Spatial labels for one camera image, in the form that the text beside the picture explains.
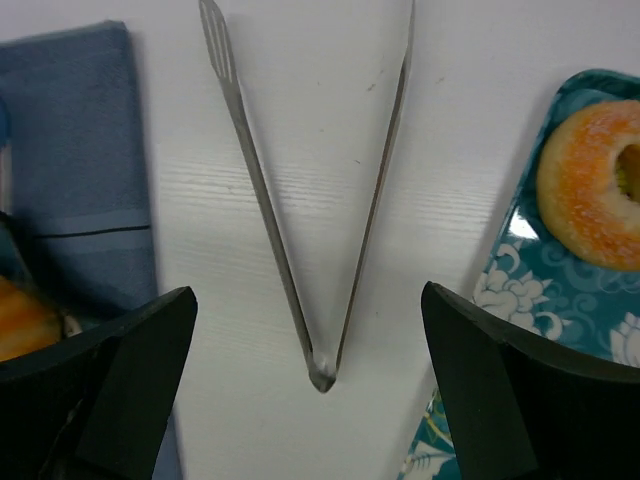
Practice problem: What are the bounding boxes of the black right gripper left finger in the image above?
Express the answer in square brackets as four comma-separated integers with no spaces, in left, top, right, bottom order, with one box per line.
[1,287,197,479]

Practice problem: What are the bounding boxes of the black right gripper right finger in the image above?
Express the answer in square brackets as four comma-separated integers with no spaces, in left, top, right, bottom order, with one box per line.
[421,282,639,480]

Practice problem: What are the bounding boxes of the orange striped croissant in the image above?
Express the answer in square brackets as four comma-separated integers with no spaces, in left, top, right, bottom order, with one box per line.
[1,277,62,361]

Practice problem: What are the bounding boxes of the stainless steel tongs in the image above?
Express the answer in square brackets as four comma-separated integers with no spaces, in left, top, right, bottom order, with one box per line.
[198,1,416,394]

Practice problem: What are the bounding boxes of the teal floral tray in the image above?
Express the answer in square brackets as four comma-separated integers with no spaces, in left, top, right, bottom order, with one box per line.
[397,69,639,479]

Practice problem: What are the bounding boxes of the blue star-shaped dish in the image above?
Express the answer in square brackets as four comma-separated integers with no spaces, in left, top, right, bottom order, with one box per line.
[1,212,82,341]

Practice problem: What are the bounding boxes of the blue beige striped placemat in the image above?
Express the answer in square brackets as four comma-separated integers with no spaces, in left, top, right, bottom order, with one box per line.
[1,21,182,479]

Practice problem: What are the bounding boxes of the orange sugared donut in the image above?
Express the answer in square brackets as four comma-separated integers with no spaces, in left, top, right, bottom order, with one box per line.
[536,100,639,271]

